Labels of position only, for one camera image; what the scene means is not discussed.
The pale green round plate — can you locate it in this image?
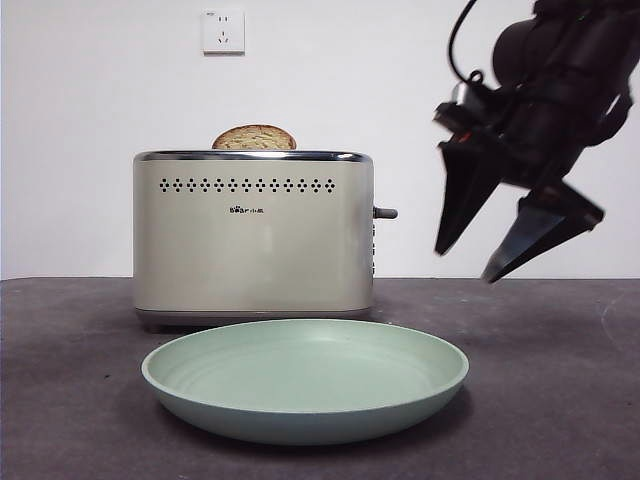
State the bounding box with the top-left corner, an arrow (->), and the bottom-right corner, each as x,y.
140,319 -> 471,446

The small round-topped bread slice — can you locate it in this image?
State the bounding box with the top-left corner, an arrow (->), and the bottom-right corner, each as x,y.
211,124 -> 298,151

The cream two-slot toaster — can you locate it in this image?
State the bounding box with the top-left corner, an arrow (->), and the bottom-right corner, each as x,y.
132,148 -> 399,334

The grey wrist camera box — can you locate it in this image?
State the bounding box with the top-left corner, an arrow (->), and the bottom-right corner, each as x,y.
432,79 -> 494,134

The long black arm cable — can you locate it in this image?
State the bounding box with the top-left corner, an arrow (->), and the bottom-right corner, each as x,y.
446,0 -> 479,84

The white wall power socket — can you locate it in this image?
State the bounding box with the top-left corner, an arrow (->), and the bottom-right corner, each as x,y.
201,9 -> 247,57

